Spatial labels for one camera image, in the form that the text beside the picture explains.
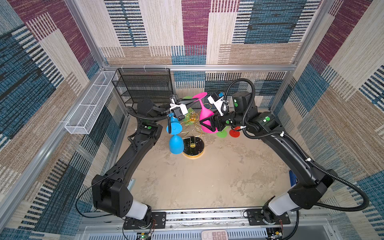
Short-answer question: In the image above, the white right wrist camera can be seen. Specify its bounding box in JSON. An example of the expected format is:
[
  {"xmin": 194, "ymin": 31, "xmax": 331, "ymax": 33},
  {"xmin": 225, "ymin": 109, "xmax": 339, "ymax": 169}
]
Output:
[{"xmin": 208, "ymin": 91, "xmax": 227, "ymax": 116}]

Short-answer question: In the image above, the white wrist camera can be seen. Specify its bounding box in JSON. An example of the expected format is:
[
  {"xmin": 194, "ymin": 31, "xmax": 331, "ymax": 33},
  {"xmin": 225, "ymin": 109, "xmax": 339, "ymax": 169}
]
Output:
[
  {"xmin": 208, "ymin": 91, "xmax": 227, "ymax": 116},
  {"xmin": 170, "ymin": 95, "xmax": 180, "ymax": 111}
]

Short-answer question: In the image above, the pink wine glass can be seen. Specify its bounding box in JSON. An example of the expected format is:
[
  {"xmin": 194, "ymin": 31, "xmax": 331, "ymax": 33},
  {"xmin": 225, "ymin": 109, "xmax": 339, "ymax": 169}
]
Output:
[{"xmin": 194, "ymin": 92, "xmax": 218, "ymax": 134}]

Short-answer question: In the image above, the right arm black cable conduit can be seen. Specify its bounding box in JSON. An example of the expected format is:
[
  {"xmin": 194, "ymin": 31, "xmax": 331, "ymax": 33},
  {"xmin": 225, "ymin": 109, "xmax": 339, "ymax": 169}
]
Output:
[{"xmin": 224, "ymin": 78, "xmax": 370, "ymax": 212}]

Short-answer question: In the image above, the blue clip tool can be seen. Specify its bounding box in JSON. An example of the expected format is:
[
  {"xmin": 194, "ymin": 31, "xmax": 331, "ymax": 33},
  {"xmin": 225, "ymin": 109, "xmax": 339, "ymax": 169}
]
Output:
[{"xmin": 289, "ymin": 170, "xmax": 298, "ymax": 187}]

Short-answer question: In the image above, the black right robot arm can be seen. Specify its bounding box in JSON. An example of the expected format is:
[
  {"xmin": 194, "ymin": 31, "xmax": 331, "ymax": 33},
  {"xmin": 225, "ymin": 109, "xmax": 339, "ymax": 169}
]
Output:
[{"xmin": 200, "ymin": 92, "xmax": 334, "ymax": 225}]

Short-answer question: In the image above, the red wine glass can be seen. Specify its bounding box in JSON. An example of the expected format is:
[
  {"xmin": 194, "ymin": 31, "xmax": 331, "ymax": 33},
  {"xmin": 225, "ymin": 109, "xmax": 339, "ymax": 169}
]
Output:
[{"xmin": 229, "ymin": 127, "xmax": 241, "ymax": 138}]

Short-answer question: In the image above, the black wire shelf rack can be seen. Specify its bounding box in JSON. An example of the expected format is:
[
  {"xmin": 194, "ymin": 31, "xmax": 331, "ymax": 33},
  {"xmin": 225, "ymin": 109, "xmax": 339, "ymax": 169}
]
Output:
[{"xmin": 112, "ymin": 68, "xmax": 174, "ymax": 110}]

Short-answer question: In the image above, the white wire mesh basket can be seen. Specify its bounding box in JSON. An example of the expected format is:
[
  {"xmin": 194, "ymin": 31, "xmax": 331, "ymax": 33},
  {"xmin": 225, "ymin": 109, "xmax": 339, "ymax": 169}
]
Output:
[{"xmin": 65, "ymin": 71, "xmax": 115, "ymax": 135}]

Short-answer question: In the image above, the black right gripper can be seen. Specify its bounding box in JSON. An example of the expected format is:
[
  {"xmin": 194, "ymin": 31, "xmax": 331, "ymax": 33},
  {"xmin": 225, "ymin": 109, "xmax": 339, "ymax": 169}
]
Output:
[{"xmin": 199, "ymin": 107, "xmax": 246, "ymax": 133}]

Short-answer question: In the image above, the light blue flat device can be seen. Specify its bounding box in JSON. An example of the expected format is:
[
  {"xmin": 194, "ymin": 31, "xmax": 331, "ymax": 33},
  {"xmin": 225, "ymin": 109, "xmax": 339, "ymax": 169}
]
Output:
[{"xmin": 127, "ymin": 179, "xmax": 136, "ymax": 191}]

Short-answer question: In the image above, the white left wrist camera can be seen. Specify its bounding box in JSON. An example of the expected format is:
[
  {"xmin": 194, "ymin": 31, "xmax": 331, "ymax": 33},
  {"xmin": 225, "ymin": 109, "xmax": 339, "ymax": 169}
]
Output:
[{"xmin": 170, "ymin": 95, "xmax": 180, "ymax": 111}]

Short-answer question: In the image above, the blue wine glass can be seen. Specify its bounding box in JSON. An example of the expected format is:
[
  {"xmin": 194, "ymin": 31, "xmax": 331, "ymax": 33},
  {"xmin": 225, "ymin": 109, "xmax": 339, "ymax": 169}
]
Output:
[
  {"xmin": 169, "ymin": 123, "xmax": 184, "ymax": 155},
  {"xmin": 170, "ymin": 117, "xmax": 179, "ymax": 123}
]

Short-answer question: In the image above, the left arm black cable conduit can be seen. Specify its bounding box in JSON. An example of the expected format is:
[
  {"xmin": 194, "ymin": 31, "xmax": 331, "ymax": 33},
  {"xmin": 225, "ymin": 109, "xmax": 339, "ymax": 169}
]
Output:
[{"xmin": 125, "ymin": 105, "xmax": 172, "ymax": 121}]

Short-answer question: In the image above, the pink keypad device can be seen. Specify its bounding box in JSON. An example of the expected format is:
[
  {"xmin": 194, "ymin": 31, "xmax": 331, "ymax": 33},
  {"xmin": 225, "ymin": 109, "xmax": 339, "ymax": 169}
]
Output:
[{"xmin": 202, "ymin": 230, "xmax": 229, "ymax": 240}]

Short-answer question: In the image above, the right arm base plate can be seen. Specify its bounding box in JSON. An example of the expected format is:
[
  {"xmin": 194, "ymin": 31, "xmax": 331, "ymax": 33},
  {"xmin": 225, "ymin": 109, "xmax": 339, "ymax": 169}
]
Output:
[{"xmin": 243, "ymin": 208, "xmax": 291, "ymax": 226}]

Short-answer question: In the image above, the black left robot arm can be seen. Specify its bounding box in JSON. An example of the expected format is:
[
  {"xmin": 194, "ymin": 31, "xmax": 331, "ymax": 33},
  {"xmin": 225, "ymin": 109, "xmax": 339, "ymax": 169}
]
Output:
[{"xmin": 91, "ymin": 95, "xmax": 198, "ymax": 228}]

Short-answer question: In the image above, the gold wine glass rack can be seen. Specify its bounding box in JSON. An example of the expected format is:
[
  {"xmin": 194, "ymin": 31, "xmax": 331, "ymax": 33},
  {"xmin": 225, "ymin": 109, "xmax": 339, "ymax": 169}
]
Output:
[{"xmin": 181, "ymin": 109, "xmax": 205, "ymax": 159}]

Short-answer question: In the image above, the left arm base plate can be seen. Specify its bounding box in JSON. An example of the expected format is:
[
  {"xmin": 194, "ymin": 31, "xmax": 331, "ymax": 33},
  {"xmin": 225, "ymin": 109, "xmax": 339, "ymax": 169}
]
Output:
[{"xmin": 123, "ymin": 212, "xmax": 167, "ymax": 230}]

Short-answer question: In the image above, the green wine glass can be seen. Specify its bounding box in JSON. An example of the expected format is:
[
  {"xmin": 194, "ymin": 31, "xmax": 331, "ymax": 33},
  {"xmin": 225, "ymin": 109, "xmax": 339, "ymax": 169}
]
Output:
[
  {"xmin": 182, "ymin": 96, "xmax": 195, "ymax": 123},
  {"xmin": 216, "ymin": 130, "xmax": 228, "ymax": 138}
]

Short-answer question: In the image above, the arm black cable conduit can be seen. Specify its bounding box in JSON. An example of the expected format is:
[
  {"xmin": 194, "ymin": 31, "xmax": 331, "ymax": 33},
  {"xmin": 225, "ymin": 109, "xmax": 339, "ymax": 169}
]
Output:
[
  {"xmin": 224, "ymin": 78, "xmax": 370, "ymax": 212},
  {"xmin": 125, "ymin": 105, "xmax": 172, "ymax": 121}
]

